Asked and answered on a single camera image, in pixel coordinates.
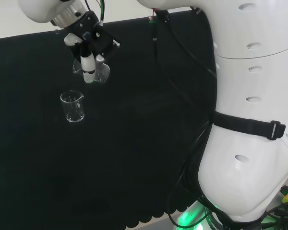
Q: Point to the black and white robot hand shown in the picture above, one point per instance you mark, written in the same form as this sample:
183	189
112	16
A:
96	38

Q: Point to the clear glass beaker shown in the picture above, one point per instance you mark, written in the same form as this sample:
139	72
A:
103	74
73	110

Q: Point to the silver cloth clip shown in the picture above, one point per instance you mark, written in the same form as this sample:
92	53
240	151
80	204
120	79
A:
56	31

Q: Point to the black table cloth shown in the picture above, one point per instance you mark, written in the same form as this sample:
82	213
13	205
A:
110	155

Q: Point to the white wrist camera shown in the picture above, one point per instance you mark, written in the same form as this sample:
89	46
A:
72	39

